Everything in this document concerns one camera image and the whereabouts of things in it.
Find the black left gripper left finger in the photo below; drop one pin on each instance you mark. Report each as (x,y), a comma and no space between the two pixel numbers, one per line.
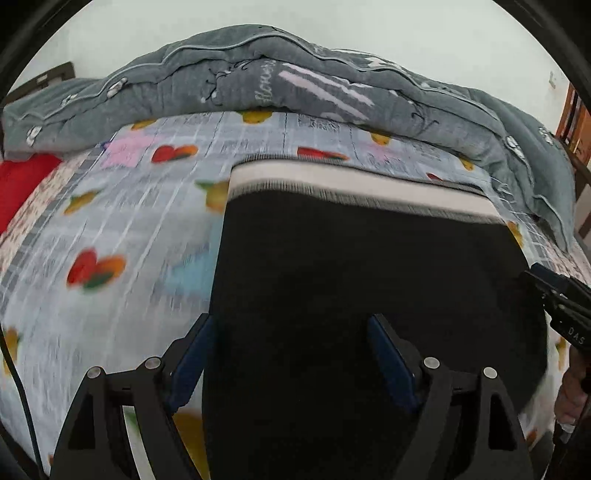
(93,442)

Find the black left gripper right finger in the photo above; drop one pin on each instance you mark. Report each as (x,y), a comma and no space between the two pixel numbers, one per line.
(459,425)

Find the black pants white waistband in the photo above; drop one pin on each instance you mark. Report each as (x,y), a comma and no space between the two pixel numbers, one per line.
(309,252)

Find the person's right hand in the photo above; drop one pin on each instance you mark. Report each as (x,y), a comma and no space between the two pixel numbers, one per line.
(571,397)

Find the wooden footboard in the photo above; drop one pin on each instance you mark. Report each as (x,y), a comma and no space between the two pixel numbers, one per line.
(574,133)

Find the fruit print bed sheet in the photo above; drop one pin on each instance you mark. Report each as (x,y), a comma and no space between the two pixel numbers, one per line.
(117,281)

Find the floral patchwork quilt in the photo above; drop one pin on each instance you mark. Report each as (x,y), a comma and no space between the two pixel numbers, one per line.
(58,191)

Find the red pillow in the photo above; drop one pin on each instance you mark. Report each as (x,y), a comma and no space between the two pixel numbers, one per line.
(18,180)

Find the dark wooden headboard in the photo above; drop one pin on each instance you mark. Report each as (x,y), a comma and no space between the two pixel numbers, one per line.
(52,76)

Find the grey quilted comforter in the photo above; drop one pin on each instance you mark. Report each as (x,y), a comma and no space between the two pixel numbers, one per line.
(257,67)

